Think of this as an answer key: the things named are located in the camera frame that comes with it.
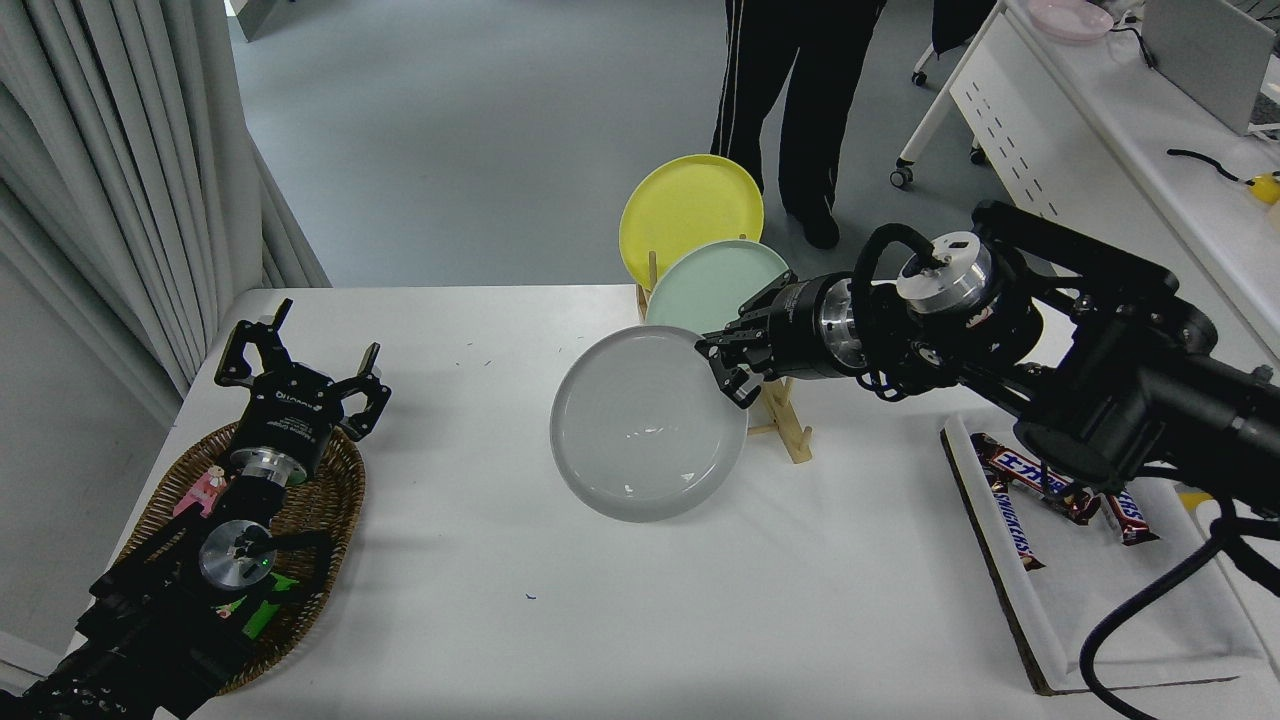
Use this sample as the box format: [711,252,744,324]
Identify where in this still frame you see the Snickers bar with Chinese print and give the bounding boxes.
[985,440,1103,526]

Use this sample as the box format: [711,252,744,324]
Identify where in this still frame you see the grey laptop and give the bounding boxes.
[1140,0,1276,136]

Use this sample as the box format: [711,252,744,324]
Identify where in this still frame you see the pink plate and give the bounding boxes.
[1027,0,1114,41]

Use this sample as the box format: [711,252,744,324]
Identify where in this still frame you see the brown wicker basket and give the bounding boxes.
[105,420,367,696]

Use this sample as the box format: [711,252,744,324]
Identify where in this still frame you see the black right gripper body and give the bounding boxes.
[762,275,827,381]

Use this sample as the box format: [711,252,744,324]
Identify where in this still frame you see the black cable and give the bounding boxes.
[1105,18,1158,69]
[1166,148,1251,186]

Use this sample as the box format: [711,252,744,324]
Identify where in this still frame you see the white foam tray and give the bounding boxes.
[940,412,1271,697]

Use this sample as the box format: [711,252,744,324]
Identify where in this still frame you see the small white side table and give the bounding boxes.
[1193,497,1280,681]

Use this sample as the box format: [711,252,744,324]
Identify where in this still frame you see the yellow plate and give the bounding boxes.
[618,154,765,291]

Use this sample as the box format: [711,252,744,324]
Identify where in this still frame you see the green snack packet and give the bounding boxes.
[210,572,301,641]

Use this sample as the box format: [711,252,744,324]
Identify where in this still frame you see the wooden plate rack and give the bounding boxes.
[636,250,814,465]

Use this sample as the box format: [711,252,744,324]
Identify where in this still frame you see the white perforated desk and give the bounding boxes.
[890,0,1280,376]

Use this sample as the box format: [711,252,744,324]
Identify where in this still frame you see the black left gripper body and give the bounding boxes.
[232,365,343,471]

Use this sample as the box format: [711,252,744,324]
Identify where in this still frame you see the pale green plate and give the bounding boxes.
[645,240,791,336]

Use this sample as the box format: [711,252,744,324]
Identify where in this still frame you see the pale grey curtain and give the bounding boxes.
[0,0,331,426]

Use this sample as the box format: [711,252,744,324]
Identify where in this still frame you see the grey plate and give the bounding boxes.
[549,325,749,523]

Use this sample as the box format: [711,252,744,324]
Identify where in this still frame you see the pink snack packet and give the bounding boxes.
[172,465,229,519]

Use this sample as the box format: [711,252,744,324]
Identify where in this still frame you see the person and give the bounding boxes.
[711,0,887,251]

